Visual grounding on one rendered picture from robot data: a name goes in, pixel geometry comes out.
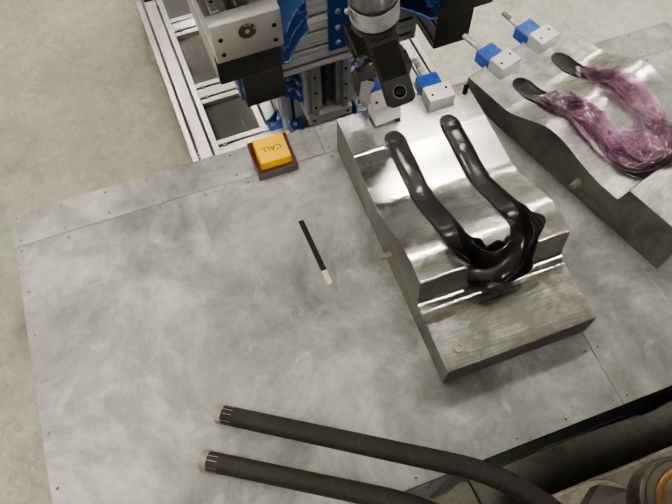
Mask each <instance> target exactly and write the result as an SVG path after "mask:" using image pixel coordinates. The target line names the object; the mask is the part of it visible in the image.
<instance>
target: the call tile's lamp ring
mask: <svg viewBox="0 0 672 504"><path fill-rule="evenodd" d="M282 134H283V137H284V139H285V142H286V144H287V147H288V149H289V152H290V154H291V157H292V159H293V161H292V162H289V163H285V164H282V165H279V166H276V167H272V168H269V169H266V170H262V171H261V170H260V167H259V164H258V162H257V159H256V156H255V153H254V151H253V148H252V145H253V144H252V142H250V143H247V145H248V148H249V150H250V153H251V156H252V158H253V161H254V164H255V166H256V169H257V172H258V175H261V174H264V173H267V172H270V171H274V170H277V169H280V168H284V167H287V166H290V165H293V164H297V163H298V162H297V160H296V157H295V155H294V152H293V150H292V147H291V145H290V142H289V140H288V138H287V135H286V133H285V132H284V133H282Z"/></svg>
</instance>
